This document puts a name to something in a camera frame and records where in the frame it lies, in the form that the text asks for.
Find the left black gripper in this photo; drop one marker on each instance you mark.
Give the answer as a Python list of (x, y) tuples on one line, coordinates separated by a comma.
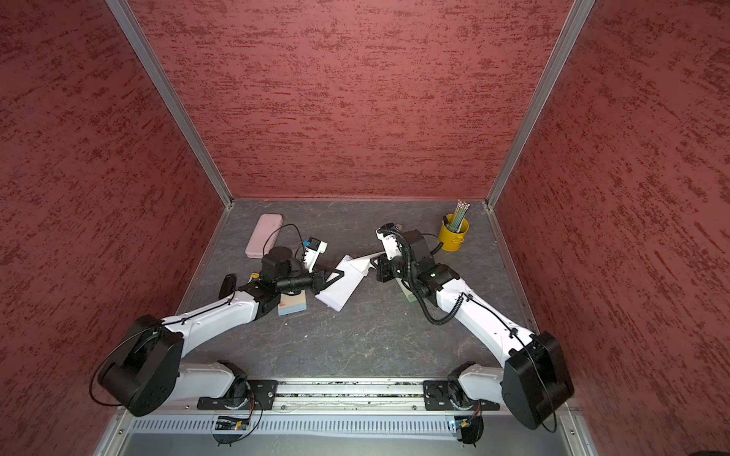
[(318, 279)]

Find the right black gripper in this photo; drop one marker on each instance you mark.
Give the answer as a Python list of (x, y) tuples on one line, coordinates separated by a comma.
[(383, 265)]

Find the purple grid memo pad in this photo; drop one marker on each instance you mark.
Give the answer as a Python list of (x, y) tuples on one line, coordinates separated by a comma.
[(336, 296)]

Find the green memo pad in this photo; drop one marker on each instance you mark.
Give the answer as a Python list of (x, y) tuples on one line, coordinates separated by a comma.
[(410, 297)]

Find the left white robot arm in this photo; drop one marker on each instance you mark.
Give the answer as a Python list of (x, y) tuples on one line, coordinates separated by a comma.
[(147, 369)]

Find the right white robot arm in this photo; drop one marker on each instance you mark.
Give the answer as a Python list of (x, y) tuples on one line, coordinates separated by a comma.
[(534, 381)]

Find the blue-edged beige memo pad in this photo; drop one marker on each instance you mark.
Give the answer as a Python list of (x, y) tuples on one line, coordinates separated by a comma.
[(292, 303)]

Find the yellow pencil cup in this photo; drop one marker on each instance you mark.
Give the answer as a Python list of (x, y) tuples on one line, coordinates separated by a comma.
[(452, 241)]

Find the bundle of pencils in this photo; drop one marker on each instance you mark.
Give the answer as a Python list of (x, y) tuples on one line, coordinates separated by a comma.
[(460, 212)]

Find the pink pencil case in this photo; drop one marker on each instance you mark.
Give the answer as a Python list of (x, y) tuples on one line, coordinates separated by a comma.
[(264, 236)]

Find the small black device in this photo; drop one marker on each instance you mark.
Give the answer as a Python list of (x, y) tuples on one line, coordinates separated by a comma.
[(229, 286)]

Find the aluminium rail frame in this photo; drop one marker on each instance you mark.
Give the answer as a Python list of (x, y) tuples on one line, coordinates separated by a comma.
[(324, 407)]

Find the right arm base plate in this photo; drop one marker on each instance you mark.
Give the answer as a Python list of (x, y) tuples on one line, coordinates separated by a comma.
[(440, 395)]

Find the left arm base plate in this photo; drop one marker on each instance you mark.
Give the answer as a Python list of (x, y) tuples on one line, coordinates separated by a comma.
[(243, 395)]

